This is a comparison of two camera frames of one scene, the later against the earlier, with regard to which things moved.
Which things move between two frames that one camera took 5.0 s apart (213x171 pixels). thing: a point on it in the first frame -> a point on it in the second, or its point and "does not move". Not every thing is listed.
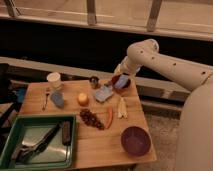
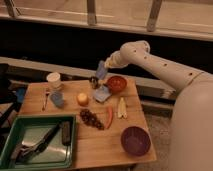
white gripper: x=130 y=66 -> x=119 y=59
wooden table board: x=110 y=124 does not move
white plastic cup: x=54 y=80 does not move
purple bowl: x=136 y=141 does not move
